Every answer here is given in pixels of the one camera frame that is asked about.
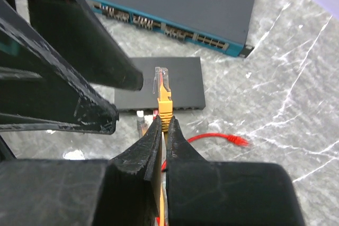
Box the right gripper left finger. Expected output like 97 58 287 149
1 118 162 225

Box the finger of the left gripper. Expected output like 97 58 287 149
28 0 144 91
1 0 119 134

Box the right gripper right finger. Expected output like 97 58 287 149
166 119 305 225

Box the red ethernet cable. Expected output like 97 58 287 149
152 109 251 226

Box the yellow ethernet cable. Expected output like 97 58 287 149
152 66 174 226

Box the small black box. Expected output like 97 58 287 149
114 57 206 111

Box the large black network switch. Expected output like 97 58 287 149
86 0 255 58

